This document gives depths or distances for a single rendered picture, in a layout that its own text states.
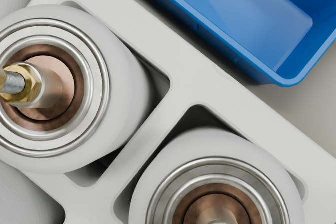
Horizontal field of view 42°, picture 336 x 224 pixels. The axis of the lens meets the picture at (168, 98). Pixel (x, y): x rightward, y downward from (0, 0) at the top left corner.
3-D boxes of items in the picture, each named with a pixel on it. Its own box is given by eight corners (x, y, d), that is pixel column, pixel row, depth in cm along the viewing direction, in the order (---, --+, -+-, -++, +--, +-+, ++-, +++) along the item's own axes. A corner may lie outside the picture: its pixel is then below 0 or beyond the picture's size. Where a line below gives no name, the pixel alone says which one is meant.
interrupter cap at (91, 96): (139, 107, 24) (138, 107, 23) (24, 184, 24) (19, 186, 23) (63, -7, 24) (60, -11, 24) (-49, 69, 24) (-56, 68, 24)
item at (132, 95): (176, 112, 41) (165, 112, 23) (92, 168, 42) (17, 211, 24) (120, 28, 42) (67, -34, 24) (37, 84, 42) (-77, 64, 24)
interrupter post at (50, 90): (74, 94, 24) (55, 91, 21) (38, 118, 24) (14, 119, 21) (50, 58, 24) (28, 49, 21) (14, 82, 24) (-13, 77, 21)
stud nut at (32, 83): (47, 91, 21) (41, 91, 20) (17, 111, 21) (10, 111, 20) (25, 57, 21) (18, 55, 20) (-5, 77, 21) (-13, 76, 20)
